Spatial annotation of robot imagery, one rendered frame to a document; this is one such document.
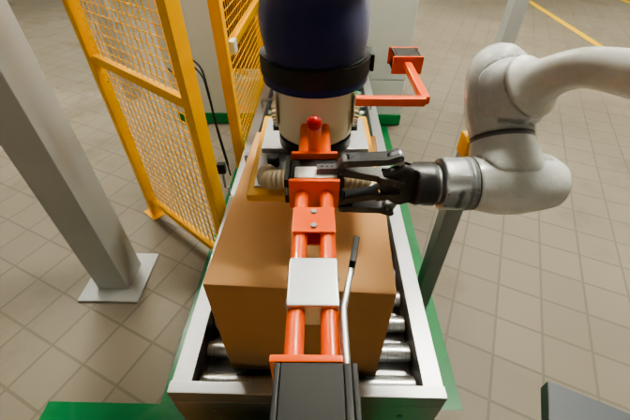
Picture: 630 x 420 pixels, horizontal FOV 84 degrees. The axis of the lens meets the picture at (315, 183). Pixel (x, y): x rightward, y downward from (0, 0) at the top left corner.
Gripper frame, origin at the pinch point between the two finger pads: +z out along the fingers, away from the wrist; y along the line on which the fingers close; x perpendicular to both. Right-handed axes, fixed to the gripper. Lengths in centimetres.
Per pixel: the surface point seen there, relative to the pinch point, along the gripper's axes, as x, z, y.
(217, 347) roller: 2, 29, 64
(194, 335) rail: 4, 35, 60
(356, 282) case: -2.9, -8.6, 24.3
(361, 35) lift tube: 19.7, -8.3, -18.2
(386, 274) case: -0.8, -15.1, 24.3
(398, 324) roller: 10, -26, 65
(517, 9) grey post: 267, -166, 37
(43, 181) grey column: 57, 104, 47
